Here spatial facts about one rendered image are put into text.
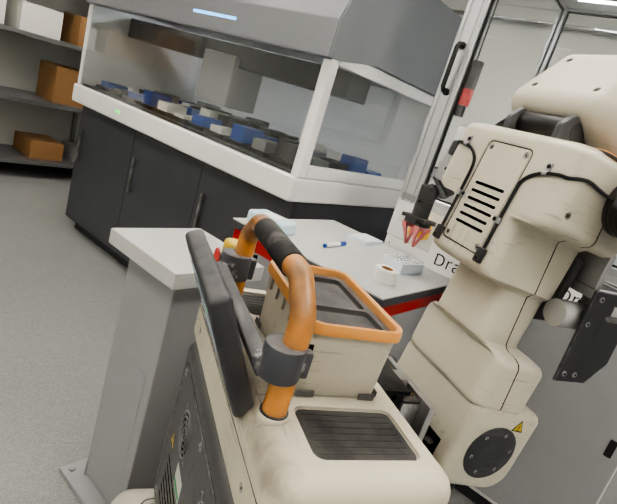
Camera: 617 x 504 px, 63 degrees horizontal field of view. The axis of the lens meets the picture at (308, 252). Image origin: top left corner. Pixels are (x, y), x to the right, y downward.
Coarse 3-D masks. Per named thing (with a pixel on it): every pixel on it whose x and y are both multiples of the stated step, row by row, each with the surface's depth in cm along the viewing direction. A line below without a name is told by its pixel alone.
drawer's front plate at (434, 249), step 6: (432, 246) 156; (432, 252) 156; (438, 252) 155; (444, 252) 153; (426, 258) 157; (432, 258) 156; (438, 258) 155; (450, 258) 152; (426, 264) 157; (432, 264) 156; (444, 264) 153; (450, 264) 152; (438, 270) 155; (444, 270) 154; (450, 270) 152; (450, 276) 152
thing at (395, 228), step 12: (396, 204) 198; (408, 204) 195; (396, 216) 198; (432, 216) 189; (444, 216) 186; (396, 228) 198; (408, 228) 195; (432, 228) 189; (420, 240) 192; (432, 240) 189
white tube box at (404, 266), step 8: (384, 256) 166; (392, 256) 167; (400, 256) 171; (384, 264) 166; (392, 264) 164; (400, 264) 161; (408, 264) 163; (416, 264) 166; (400, 272) 162; (408, 272) 165; (416, 272) 168
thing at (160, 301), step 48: (144, 240) 123; (144, 288) 124; (192, 288) 120; (144, 336) 124; (192, 336) 127; (144, 384) 125; (96, 432) 141; (144, 432) 128; (96, 480) 142; (144, 480) 136
